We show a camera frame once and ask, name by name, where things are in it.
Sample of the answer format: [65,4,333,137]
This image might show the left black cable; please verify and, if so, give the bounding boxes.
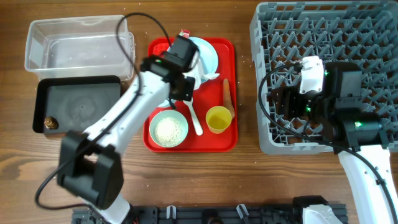
[34,12,174,211]

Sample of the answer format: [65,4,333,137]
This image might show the white plastic spoon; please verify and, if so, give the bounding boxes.
[183,98,203,136]

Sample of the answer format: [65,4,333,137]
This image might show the brown chocolate pastry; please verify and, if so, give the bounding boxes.
[44,116,59,129]

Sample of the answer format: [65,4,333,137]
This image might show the light blue bowl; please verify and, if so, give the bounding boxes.
[158,99,176,108]

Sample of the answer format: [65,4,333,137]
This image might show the white napkin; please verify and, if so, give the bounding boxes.
[183,52,220,90]

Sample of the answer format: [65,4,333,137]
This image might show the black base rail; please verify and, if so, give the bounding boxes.
[72,204,348,224]

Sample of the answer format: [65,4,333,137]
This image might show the pile of white rice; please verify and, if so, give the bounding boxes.
[154,117,185,147]

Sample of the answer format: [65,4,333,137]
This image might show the black plastic tray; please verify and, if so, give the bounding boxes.
[32,75,121,134]

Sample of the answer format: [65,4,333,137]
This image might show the red snack wrapper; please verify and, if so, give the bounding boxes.
[179,29,190,39]

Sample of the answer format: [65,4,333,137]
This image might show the yellow plastic cup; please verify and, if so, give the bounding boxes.
[205,106,233,134]

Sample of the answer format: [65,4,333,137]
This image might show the right black cable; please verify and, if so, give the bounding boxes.
[257,62,398,218]

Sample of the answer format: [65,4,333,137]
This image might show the black cable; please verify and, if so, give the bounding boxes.
[34,12,174,211]
[257,62,398,218]

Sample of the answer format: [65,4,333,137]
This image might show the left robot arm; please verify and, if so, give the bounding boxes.
[57,36,199,223]

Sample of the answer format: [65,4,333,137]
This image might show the light green bowl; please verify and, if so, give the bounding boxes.
[149,110,188,147]

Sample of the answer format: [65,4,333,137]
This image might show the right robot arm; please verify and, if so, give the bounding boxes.
[271,57,397,223]

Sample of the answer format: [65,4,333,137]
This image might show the red serving tray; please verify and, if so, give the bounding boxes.
[143,37,238,152]

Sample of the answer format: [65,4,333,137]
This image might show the grey dishwasher rack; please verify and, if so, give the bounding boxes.
[249,1,397,154]

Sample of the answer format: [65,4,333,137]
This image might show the light blue plate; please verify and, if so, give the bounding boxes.
[164,36,220,85]

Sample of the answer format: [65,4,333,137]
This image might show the clear plastic bin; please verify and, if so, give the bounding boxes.
[24,15,135,80]

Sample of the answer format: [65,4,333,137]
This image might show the orange carrot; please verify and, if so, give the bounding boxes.
[223,78,235,118]

